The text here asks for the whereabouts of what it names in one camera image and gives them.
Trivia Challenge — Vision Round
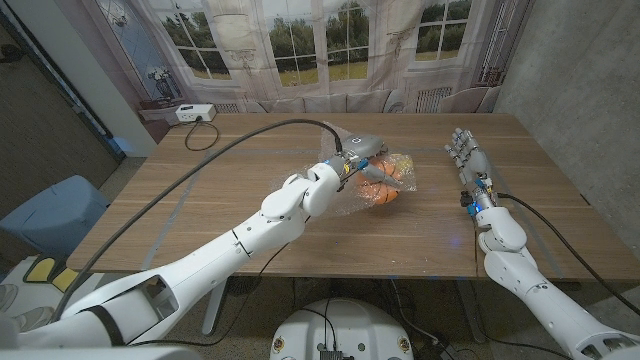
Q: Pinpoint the blue plastic chair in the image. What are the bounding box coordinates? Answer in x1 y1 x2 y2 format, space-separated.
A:
0 174 110 261

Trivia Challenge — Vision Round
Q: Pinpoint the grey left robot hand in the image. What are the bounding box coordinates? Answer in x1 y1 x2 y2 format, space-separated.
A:
327 133 404 192

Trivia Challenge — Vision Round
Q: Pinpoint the black power adapter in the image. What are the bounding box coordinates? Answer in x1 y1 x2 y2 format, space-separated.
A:
424 339 459 360

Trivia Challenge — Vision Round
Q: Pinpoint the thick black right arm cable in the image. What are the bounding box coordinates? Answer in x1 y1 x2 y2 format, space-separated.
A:
497 192 640 317

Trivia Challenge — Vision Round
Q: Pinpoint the black round floor object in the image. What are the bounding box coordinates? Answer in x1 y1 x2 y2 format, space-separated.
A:
227 276 264 296

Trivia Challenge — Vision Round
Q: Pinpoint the white power strip box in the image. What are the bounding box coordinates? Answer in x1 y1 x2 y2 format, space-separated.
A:
174 103 217 124

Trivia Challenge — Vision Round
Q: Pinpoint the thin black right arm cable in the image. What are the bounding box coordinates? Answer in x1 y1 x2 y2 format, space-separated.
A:
471 214 482 279

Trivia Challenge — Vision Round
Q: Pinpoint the printed window scene backdrop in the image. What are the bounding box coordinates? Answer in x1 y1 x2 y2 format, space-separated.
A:
54 0 536 144

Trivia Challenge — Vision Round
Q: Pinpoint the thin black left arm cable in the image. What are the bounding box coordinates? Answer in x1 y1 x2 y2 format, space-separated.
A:
129 242 291 347

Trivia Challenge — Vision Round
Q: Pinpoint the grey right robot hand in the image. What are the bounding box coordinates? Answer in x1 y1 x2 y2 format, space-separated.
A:
443 128 498 214

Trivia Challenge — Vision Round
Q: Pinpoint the looped black power cable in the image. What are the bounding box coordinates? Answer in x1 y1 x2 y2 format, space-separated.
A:
183 119 221 152

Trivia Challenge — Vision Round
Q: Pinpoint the grey metal table leg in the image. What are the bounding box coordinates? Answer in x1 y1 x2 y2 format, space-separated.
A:
201 277 229 336
455 279 487 344

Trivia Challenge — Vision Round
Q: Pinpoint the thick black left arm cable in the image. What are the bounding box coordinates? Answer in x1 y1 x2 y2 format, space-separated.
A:
49 118 344 322

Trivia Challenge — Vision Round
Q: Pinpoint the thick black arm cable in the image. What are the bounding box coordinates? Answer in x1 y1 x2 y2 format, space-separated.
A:
49 118 344 322
497 192 640 317

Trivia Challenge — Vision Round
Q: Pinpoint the clear bubble wrap sheet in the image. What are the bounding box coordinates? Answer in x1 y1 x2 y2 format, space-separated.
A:
269 121 419 217

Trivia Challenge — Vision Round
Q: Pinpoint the grey sneaker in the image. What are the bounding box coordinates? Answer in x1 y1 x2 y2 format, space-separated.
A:
12 305 54 331

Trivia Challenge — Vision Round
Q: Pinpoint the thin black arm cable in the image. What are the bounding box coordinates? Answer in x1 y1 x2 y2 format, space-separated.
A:
471 214 482 279
129 242 291 347

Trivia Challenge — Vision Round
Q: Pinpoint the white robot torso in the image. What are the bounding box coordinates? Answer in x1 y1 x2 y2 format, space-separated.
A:
269 298 415 360

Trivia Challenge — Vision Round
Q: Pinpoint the small orange basketball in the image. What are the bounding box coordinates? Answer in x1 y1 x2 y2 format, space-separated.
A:
355 158 401 205

